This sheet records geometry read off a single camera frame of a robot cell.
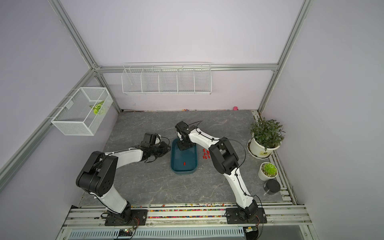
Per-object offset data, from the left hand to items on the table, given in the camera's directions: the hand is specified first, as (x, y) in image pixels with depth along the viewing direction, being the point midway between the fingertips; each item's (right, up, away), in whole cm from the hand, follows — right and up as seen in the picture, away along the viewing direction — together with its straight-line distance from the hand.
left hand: (171, 149), depth 94 cm
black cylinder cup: (+56, -18, -15) cm, 61 cm away
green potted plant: (+56, +11, -11) cm, 58 cm away
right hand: (+6, +1, +5) cm, 9 cm away
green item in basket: (-39, +25, -13) cm, 48 cm away
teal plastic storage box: (+8, -7, -2) cm, 11 cm away
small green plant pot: (+54, -9, -15) cm, 57 cm away
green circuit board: (-18, -37, -23) cm, 47 cm away
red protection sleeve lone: (+8, -9, -2) cm, 12 cm away
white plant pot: (+52, 0, -5) cm, 52 cm away
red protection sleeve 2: (+24, -5, +2) cm, 24 cm away
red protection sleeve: (+20, -5, +2) cm, 21 cm away
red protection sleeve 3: (+21, -1, +5) cm, 21 cm away
